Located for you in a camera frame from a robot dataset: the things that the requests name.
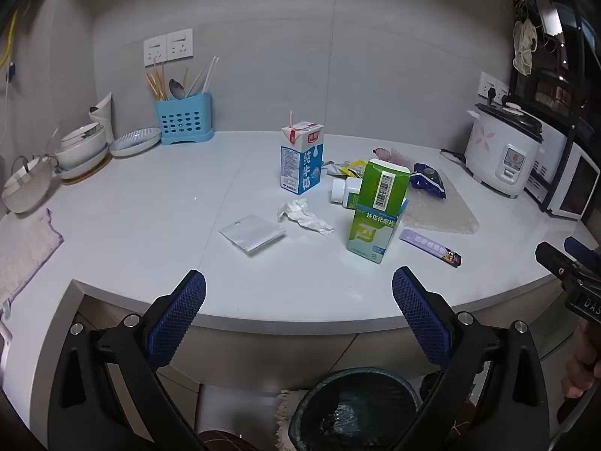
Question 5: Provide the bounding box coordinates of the white fringed floor mat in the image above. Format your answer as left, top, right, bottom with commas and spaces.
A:
275, 389, 311, 435

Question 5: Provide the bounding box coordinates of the white wall socket with plug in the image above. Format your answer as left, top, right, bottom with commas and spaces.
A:
479, 71, 510, 104

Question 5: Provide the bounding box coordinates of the silver foil packet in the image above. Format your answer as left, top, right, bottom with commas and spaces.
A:
218, 213, 287, 256

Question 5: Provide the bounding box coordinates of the blue plastic utensil holder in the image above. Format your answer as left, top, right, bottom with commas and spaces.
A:
155, 93, 215, 145

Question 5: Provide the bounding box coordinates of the black metal rack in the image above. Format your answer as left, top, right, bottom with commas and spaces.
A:
509, 0, 601, 226

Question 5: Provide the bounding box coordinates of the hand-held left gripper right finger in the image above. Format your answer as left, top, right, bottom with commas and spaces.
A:
392, 266, 550, 451

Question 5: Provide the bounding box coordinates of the white hanging cloth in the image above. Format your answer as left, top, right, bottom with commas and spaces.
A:
513, 20, 541, 75

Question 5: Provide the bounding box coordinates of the bundle of wooden chopsticks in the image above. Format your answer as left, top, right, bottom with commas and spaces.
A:
145, 62, 170, 101

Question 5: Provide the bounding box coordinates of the white tissue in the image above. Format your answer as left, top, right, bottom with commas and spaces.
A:
277, 198, 334, 236

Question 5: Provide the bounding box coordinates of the white slanted ceramic jug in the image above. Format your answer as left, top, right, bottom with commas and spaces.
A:
89, 92, 116, 144

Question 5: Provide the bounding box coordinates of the dark green barcode box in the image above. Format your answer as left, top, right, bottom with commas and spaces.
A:
358, 159, 410, 213

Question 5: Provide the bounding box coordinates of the person's right hand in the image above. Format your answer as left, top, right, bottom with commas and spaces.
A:
562, 322, 601, 400

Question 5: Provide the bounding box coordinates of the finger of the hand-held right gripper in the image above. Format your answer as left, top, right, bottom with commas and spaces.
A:
536, 241, 585, 287
564, 237, 601, 268

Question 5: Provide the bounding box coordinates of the white flowered rice cooker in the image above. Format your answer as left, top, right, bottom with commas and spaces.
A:
465, 102, 544, 199

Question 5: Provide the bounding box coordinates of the round wooden trivet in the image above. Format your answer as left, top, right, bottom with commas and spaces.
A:
60, 153, 113, 185

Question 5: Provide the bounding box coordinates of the grey dish cloth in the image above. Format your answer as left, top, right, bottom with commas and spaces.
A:
0, 209, 64, 301

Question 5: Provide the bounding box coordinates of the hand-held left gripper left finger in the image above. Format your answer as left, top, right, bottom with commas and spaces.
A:
47, 269, 207, 451

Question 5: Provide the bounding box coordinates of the blue and white milk carton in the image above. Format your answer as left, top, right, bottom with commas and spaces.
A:
280, 110, 326, 195

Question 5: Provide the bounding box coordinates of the white microwave oven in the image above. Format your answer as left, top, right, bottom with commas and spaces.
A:
523, 122, 601, 219

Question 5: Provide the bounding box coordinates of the purple sachet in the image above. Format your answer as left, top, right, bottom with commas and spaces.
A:
399, 229, 462, 267

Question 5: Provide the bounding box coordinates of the white ceramic bowl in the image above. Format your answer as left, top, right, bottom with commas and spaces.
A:
55, 143, 110, 171
60, 122, 106, 151

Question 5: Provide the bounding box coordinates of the beige base cabinet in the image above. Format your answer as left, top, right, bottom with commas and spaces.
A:
70, 286, 583, 433

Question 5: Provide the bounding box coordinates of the dark mesh trash bin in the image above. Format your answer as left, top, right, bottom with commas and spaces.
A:
287, 367, 422, 451

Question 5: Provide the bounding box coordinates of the dark blue snack bag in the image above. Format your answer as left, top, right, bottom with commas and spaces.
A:
409, 163, 447, 199

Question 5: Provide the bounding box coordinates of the white pill bottle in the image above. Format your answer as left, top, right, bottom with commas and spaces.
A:
331, 176, 363, 208

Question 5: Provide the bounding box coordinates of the blue rimmed plate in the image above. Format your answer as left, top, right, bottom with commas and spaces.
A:
109, 127, 162, 158

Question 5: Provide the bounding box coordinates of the yellow hose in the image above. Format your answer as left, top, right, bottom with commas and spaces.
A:
0, 9, 20, 69

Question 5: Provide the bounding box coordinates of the clear bubble wrap sheet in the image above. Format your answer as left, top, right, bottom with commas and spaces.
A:
390, 148, 480, 235

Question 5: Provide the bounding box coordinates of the light green medicine box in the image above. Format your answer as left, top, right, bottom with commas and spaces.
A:
346, 203, 409, 264

